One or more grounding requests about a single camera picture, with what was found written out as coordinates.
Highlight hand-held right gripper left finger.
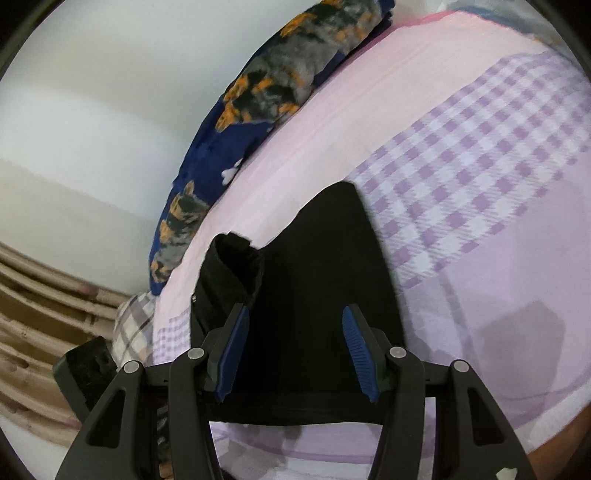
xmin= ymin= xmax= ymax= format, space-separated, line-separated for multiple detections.
xmin=54 ymin=302 xmax=252 ymax=480

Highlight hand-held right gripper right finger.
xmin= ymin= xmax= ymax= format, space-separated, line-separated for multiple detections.
xmin=342 ymin=305 xmax=537 ymax=480

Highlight black pants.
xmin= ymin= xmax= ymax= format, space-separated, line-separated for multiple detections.
xmin=190 ymin=181 xmax=408 ymax=426

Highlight brown plaid pillow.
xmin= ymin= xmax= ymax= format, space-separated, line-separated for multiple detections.
xmin=112 ymin=293 xmax=161 ymax=367

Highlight beige floral curtain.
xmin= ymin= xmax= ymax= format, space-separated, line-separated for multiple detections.
xmin=0 ymin=240 xmax=139 ymax=446

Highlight pink purple checked bed sheet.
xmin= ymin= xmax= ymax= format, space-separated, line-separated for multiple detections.
xmin=151 ymin=10 xmax=591 ymax=480

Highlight navy animal print blanket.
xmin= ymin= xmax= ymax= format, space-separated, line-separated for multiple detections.
xmin=148 ymin=0 xmax=399 ymax=297

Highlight white dotted pillow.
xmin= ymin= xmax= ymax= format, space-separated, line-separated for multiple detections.
xmin=450 ymin=0 xmax=509 ymax=14

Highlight brown wooden bed frame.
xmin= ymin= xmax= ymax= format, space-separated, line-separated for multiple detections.
xmin=524 ymin=415 xmax=585 ymax=480

